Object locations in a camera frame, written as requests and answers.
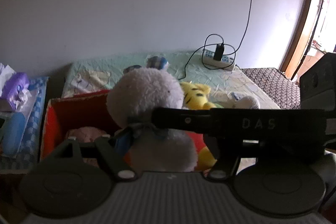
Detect white power strip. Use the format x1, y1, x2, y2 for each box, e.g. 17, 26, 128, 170
202, 49, 236, 71

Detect wooden door frame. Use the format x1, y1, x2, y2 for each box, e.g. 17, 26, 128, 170
278, 0, 326, 77

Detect black charger adapter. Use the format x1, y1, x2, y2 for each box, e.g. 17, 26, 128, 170
213, 43, 224, 61

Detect red cardboard box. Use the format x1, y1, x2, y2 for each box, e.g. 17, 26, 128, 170
41, 90, 192, 160

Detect black charging cable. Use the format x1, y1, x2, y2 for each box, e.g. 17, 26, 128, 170
178, 33, 237, 81

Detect green patterned bed sheet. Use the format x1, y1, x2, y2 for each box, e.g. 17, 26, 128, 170
62, 52, 280, 109

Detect power strip cord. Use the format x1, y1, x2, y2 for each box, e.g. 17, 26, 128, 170
232, 0, 264, 55

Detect pink bear plush toy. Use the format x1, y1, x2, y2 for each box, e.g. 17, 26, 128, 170
65, 127, 106, 143

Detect purple tissue pack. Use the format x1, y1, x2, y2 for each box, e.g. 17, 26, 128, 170
1, 72, 29, 112

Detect green bean plush toy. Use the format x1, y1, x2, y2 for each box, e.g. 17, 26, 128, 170
210, 91, 260, 109

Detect brown patterned blanket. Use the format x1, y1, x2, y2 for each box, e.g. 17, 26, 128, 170
242, 68, 300, 109

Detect blue checked box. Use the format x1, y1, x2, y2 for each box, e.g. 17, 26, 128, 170
1, 77, 49, 173

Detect white bunny plush toy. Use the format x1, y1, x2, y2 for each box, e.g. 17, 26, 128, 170
106, 56, 198, 173

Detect yellow tiger plush toy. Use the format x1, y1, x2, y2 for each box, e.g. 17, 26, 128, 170
180, 82, 217, 171

